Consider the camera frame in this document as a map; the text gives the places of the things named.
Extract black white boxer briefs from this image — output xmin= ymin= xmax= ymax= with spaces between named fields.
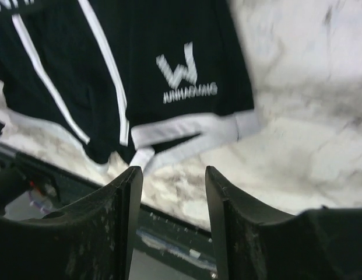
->
xmin=0 ymin=1 xmax=259 ymax=173

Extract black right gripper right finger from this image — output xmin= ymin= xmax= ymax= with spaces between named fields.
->
xmin=205 ymin=166 xmax=362 ymax=279

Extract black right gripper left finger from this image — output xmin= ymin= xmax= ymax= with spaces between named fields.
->
xmin=0 ymin=166 xmax=143 ymax=279

